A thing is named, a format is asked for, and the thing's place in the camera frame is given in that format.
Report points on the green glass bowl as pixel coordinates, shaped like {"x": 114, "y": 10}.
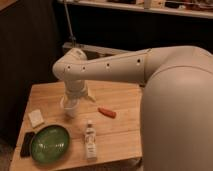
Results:
{"x": 49, "y": 144}

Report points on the white sponge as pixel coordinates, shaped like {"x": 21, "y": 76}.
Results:
{"x": 36, "y": 118}

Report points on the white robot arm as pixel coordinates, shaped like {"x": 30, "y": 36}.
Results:
{"x": 176, "y": 116}

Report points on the white plastic bottle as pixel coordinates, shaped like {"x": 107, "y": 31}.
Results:
{"x": 90, "y": 141}

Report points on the wooden table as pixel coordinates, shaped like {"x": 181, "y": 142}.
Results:
{"x": 117, "y": 138}

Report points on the metal pole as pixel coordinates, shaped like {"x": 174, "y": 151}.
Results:
{"x": 72, "y": 37}

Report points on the orange carrot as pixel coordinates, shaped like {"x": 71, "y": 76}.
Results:
{"x": 107, "y": 112}

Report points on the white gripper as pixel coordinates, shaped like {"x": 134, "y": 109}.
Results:
{"x": 78, "y": 89}

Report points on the long grey bench shelf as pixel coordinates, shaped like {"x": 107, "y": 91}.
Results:
{"x": 92, "y": 51}

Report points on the upper white shelf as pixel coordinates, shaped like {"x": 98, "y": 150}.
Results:
{"x": 138, "y": 8}

